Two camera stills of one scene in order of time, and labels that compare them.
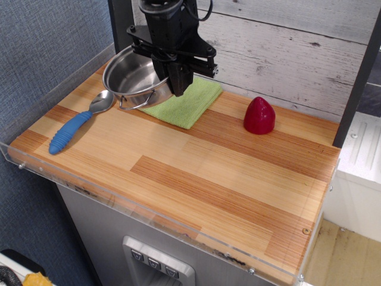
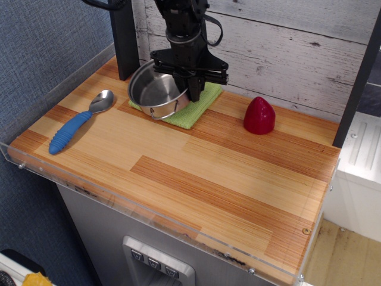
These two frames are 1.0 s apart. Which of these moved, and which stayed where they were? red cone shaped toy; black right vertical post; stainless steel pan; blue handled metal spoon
Moved: stainless steel pan
Stayed: blue handled metal spoon; red cone shaped toy; black right vertical post
